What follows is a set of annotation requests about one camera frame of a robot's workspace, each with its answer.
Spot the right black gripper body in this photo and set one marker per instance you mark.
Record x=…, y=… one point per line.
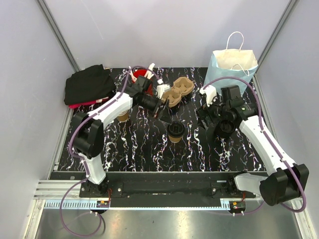
x=204, y=111

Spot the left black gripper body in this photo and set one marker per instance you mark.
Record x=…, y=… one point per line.
x=158, y=111

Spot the black plastic cup lid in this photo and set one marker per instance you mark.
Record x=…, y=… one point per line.
x=176, y=129

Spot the brown paper cup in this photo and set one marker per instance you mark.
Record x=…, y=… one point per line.
x=175, y=138

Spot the light blue paper bag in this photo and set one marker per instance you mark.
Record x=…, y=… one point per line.
x=236, y=64

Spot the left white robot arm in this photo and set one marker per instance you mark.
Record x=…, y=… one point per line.
x=87, y=140

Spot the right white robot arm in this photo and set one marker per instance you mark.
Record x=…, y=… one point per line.
x=222, y=114

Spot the stack of black cup lids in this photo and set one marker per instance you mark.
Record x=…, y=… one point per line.
x=224, y=128

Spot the stack of brown paper cups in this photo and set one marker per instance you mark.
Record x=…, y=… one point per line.
x=123, y=117

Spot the white stirrers bundle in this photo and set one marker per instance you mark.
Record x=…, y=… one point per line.
x=142, y=72

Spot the black folded cloth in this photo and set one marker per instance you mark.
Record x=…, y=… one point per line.
x=88, y=85

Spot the pink cloth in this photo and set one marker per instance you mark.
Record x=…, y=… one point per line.
x=74, y=106

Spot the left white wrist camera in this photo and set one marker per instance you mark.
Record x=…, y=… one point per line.
x=162, y=88

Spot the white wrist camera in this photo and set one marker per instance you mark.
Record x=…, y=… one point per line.
x=209, y=92
x=162, y=88

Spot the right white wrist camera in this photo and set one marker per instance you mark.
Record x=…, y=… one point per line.
x=209, y=92

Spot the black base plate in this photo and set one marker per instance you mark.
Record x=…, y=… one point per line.
x=165, y=190

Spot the aluminium frame rail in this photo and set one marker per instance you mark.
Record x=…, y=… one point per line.
x=58, y=212

